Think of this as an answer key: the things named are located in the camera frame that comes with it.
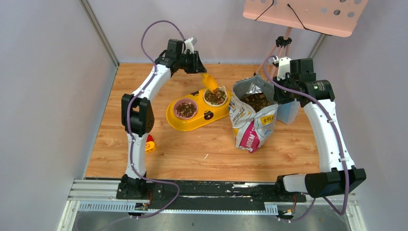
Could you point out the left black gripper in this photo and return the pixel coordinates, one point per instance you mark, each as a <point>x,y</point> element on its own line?
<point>197,63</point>

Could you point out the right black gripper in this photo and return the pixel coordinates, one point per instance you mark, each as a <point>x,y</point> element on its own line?
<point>278,97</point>

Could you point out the yellow plastic scoop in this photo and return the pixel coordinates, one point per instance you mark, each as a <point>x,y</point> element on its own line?
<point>209,82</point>

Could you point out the pet food bag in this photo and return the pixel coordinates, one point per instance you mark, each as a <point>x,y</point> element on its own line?
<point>252,129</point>

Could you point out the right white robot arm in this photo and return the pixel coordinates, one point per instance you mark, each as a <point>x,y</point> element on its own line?
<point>338,172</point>

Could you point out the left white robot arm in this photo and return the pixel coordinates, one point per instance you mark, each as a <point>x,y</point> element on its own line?
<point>137,112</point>

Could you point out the pet food kibble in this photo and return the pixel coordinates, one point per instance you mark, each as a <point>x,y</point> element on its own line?
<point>257,101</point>

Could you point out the yellow double pet feeder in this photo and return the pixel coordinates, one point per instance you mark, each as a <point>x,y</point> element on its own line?
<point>206,114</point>

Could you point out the cream bowl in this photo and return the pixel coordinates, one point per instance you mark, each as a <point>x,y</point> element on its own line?
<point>215,98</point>

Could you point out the pink bowl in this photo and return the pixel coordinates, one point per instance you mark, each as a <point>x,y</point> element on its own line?
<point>185,108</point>

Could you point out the red toy block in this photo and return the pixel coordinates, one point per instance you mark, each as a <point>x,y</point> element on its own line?
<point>150,138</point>

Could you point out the yellow toy block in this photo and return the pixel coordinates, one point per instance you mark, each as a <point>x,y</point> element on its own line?
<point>150,146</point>

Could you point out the pink music stand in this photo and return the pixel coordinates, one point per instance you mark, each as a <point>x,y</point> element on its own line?
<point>326,17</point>

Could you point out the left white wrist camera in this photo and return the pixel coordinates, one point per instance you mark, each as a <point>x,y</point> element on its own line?
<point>189,45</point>

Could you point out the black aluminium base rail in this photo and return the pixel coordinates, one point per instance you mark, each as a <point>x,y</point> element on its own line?
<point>190,197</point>

